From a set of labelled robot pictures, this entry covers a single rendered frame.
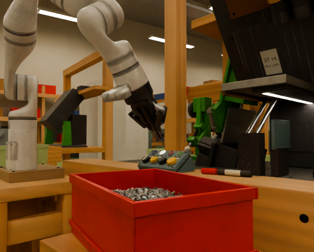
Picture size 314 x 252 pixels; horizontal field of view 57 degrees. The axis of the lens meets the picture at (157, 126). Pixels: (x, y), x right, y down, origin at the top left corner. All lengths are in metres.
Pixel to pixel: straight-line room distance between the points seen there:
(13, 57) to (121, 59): 0.43
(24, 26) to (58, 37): 7.51
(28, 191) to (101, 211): 0.53
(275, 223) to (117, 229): 0.33
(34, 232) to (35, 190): 0.13
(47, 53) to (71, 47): 0.68
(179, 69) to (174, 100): 0.18
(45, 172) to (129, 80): 0.53
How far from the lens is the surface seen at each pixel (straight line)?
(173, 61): 1.64
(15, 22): 0.96
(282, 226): 0.63
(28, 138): 1.08
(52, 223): 1.05
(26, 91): 1.09
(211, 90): 1.56
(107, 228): 0.45
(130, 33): 9.46
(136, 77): 0.68
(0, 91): 7.20
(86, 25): 0.66
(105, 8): 0.68
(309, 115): 1.01
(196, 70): 10.82
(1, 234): 0.99
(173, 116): 1.59
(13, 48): 1.00
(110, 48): 0.67
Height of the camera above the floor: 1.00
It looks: 2 degrees up
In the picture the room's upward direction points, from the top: straight up
